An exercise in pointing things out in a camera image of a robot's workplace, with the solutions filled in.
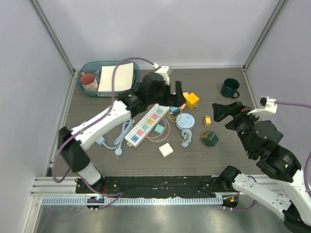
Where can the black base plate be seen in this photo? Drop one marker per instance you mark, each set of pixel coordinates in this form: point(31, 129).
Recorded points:
point(158, 187)

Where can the white power strip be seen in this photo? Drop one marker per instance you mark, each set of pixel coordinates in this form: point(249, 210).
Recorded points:
point(141, 129)

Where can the dark green mug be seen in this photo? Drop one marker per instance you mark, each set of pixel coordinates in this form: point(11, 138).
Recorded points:
point(230, 88)

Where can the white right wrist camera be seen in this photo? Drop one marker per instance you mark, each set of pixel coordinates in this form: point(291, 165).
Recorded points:
point(268, 107)

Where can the teal USB charger plug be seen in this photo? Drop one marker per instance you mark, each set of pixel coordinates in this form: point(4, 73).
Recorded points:
point(174, 111)

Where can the white charger block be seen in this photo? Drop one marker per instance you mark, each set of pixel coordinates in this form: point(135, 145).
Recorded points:
point(165, 150)

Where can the light blue power strip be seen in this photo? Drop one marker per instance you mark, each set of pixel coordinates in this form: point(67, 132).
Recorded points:
point(100, 141)

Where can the red patterned cup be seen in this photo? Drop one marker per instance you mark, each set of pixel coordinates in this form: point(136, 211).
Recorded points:
point(89, 82)

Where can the teal plastic basin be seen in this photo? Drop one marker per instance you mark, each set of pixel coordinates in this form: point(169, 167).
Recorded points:
point(95, 68)

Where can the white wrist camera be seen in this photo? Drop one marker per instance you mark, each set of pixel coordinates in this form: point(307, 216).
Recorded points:
point(164, 71)
point(268, 107)

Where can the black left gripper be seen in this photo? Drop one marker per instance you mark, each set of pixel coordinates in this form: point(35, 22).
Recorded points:
point(176, 100)

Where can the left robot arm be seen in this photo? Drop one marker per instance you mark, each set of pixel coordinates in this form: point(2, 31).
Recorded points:
point(72, 144)

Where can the light blue round socket base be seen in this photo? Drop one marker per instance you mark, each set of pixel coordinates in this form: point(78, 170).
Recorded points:
point(185, 121)

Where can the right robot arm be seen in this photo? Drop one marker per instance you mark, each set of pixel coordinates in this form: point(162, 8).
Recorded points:
point(260, 140)

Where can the pale yellow USB charger plug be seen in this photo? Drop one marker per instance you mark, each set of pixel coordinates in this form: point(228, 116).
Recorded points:
point(207, 120)

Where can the white paper sheet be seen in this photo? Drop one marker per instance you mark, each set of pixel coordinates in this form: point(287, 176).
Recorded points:
point(123, 78)

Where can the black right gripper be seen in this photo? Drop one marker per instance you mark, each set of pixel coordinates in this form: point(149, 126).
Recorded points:
point(220, 110)

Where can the yellow cube socket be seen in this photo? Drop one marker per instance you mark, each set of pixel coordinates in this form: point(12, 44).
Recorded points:
point(192, 101)

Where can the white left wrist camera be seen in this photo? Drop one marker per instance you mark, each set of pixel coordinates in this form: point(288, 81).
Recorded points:
point(164, 71)

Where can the orange USB charger plug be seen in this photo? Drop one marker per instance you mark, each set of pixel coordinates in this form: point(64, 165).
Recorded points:
point(185, 94)

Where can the dark green box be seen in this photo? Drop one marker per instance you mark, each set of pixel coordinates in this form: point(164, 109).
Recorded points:
point(209, 138)

